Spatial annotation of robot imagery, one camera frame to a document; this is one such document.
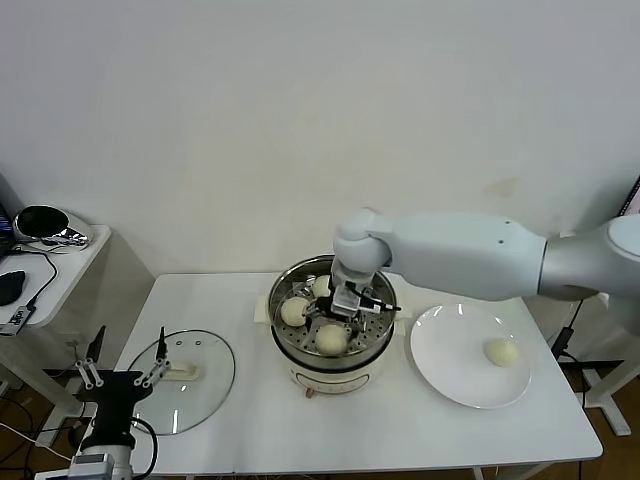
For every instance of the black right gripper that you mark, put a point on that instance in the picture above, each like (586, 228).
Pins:
(342, 320)

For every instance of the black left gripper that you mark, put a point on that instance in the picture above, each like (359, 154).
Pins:
(115, 395)

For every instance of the white steamed baozi bun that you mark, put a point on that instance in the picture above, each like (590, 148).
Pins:
(321, 286)
(331, 340)
(293, 311)
(501, 352)

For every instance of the round glass pot lid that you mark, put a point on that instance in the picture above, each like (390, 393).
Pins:
(200, 400)

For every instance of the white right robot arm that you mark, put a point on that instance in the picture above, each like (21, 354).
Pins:
(450, 250)

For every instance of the stainless steel steamer basket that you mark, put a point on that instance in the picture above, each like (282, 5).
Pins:
(380, 325)

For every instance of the white side table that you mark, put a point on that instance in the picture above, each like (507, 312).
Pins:
(75, 280)
(625, 317)

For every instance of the round white plate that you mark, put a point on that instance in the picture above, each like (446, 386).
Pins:
(450, 360)

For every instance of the black computer mouse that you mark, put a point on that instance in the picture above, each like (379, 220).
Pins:
(11, 289)

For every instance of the chrome round device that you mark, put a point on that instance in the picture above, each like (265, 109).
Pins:
(50, 225)

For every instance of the dark grey open laptop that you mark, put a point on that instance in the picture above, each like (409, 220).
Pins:
(634, 200)
(4, 225)

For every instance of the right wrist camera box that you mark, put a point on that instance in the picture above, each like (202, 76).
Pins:
(346, 300)

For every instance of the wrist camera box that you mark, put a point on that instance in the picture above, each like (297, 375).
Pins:
(346, 300)
(90, 467)

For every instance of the white wall socket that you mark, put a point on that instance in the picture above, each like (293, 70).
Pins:
(75, 342)

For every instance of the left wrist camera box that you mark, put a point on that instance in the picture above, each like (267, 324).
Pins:
(90, 467)

